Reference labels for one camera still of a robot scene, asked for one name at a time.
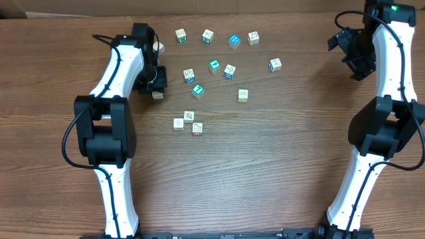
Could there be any blue top wooden block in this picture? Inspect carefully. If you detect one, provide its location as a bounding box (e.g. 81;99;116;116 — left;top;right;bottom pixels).
228;34;241;49

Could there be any wooden block blue drawing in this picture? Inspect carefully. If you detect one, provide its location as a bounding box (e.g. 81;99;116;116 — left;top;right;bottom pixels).
223;64;236;79

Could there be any wooden block green side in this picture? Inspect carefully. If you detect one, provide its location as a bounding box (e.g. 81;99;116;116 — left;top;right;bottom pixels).
175;29;187;43
151;92;164;100

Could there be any wooden block red ladybug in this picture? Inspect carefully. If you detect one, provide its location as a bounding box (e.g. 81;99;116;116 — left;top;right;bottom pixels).
192;122;203;136

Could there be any wooden block blue side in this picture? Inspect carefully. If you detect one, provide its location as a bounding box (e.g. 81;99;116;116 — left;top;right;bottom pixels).
268;58;282;72
183;68;195;84

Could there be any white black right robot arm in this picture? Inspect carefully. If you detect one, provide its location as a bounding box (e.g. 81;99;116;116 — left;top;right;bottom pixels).
282;0;424;238

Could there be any green number seven block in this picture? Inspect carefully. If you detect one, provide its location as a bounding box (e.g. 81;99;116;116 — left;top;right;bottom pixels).
192;84;205;100

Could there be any wooden block leaf drawing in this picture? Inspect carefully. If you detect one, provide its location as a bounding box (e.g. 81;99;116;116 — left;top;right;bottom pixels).
183;111;195;123

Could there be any wooden block teal side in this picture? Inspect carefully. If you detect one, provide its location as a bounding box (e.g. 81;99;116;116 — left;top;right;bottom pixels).
202;29;214;44

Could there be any cardboard strip at back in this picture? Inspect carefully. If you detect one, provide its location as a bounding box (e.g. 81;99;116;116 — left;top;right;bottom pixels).
0;0;425;19

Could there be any green top wooden block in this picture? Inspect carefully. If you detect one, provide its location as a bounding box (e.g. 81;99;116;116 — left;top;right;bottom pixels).
209;59;221;74

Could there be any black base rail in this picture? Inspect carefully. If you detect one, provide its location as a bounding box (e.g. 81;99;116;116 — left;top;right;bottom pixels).
79;227;375;239

